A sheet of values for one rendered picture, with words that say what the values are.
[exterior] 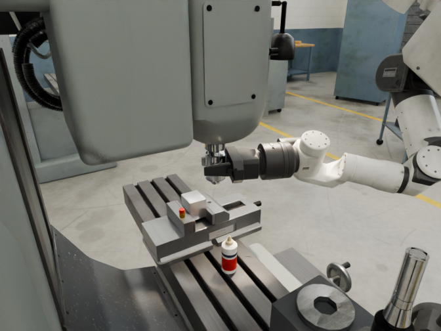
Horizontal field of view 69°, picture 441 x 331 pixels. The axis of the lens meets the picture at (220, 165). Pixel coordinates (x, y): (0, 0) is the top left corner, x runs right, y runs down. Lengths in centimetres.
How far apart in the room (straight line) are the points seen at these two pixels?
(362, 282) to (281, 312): 182
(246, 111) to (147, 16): 25
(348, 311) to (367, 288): 177
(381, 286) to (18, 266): 215
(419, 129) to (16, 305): 86
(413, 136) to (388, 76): 18
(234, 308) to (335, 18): 993
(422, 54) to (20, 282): 83
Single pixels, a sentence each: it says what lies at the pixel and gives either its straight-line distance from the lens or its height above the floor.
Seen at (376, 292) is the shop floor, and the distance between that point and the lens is 235.
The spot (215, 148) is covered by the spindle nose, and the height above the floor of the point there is 129.
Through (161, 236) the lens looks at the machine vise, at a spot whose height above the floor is 101.
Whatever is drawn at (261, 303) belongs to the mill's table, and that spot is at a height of 94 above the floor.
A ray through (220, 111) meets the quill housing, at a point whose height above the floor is 139.
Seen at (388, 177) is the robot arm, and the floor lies 122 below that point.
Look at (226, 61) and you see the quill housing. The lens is 59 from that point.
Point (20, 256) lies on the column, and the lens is 53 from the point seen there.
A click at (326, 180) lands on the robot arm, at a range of 82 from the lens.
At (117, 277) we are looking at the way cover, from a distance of 97.
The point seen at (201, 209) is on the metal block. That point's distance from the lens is 93.
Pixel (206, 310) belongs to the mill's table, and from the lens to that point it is 82.
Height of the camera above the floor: 156
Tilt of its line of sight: 25 degrees down
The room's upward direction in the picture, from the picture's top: straight up
